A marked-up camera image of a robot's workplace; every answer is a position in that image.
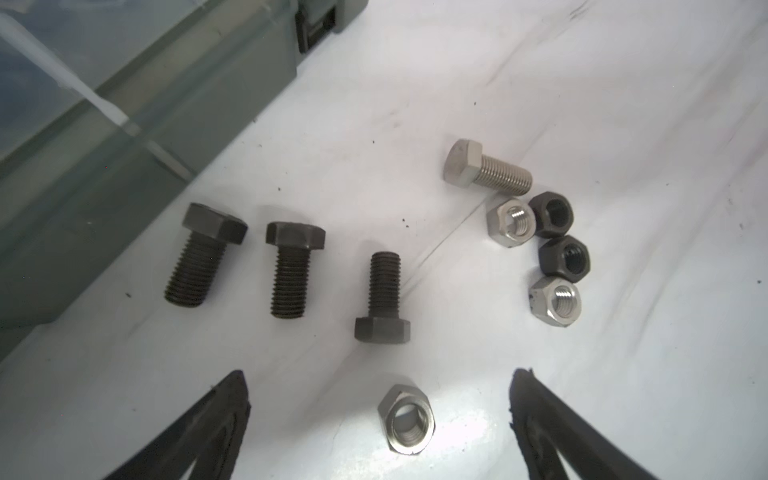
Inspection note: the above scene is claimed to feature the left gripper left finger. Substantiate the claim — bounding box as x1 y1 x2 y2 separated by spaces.
108 370 251 479

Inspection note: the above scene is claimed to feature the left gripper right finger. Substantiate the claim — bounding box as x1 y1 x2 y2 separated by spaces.
509 369 653 479

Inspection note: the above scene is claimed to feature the large silver hex nut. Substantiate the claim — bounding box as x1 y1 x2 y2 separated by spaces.
378 384 436 456

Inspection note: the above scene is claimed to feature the silver nut group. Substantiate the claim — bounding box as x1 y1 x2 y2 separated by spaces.
486 198 536 248
528 276 582 328

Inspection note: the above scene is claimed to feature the black nut group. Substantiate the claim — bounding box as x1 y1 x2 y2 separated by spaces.
528 191 574 238
538 235 591 283

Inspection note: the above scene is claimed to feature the black hex bolt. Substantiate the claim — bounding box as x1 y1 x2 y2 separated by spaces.
164 203 248 308
265 221 326 319
354 251 411 345

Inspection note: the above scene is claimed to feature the silver hex bolt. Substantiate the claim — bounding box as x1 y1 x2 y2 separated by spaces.
443 139 533 196

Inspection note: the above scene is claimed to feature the grey plastic organizer box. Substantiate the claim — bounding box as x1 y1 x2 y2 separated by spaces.
1 1 366 355

